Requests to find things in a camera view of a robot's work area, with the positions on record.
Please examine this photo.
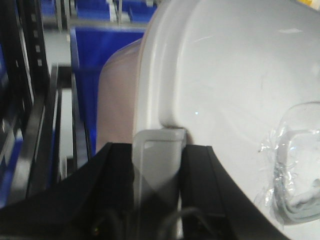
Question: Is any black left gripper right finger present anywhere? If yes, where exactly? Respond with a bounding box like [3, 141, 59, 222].
[179, 144, 286, 240]

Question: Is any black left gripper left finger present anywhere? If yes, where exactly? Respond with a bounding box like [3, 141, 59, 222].
[0, 143, 134, 240]

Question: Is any white lidded plastic bin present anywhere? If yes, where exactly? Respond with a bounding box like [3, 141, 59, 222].
[96, 0, 320, 240]

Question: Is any blue plastic bin behind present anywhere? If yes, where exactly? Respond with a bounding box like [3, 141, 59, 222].
[70, 27, 145, 155]

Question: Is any black shelf upright post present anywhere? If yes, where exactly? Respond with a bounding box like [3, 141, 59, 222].
[0, 0, 51, 131]

